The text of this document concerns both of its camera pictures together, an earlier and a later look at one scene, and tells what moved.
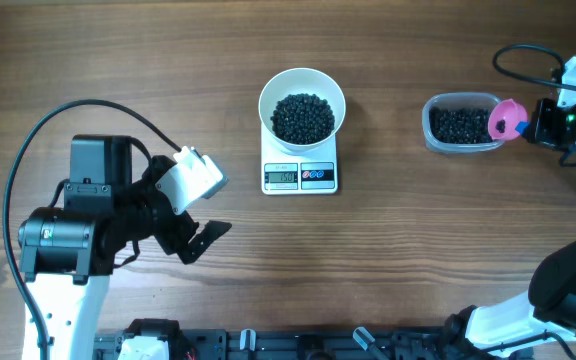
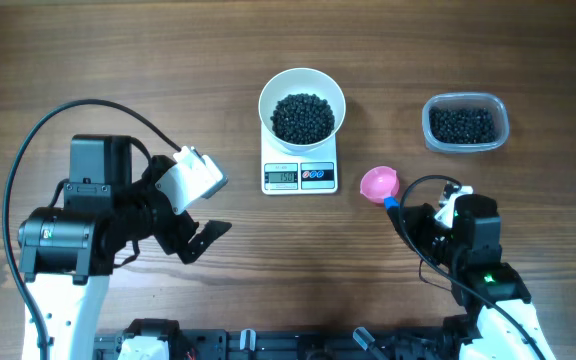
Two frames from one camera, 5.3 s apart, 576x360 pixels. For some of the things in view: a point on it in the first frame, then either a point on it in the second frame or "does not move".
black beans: [463, 125] does not move
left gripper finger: [207, 235] does not move
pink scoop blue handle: [515, 117] to [379, 183]
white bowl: [301, 109] does not move
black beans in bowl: [303, 119] does not move
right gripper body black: [566, 127] to [430, 235]
